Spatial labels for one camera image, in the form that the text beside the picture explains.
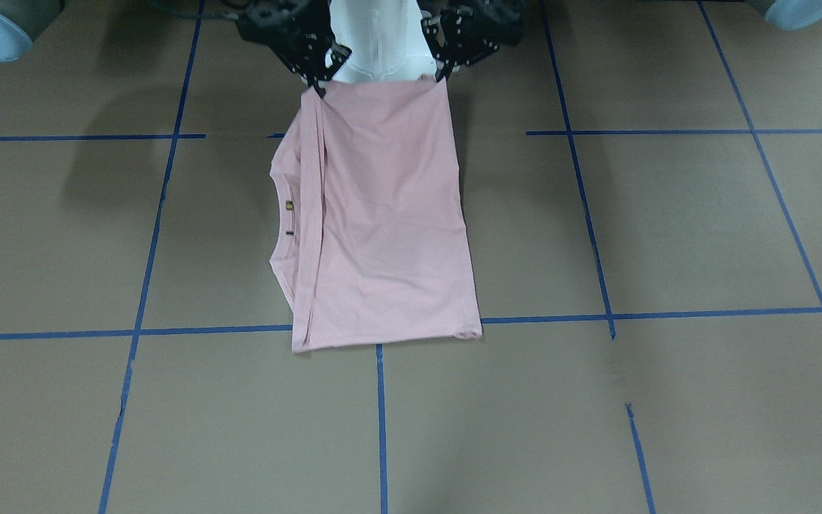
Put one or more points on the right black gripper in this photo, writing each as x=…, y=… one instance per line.
x=295, y=37

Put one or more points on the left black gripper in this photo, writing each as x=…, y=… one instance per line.
x=465, y=37

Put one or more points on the pink Snoopy t-shirt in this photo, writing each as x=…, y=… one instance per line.
x=372, y=244

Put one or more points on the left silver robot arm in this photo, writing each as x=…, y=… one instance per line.
x=786, y=15

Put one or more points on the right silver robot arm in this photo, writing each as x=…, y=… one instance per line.
x=23, y=22

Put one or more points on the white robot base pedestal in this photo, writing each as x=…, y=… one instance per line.
x=386, y=41

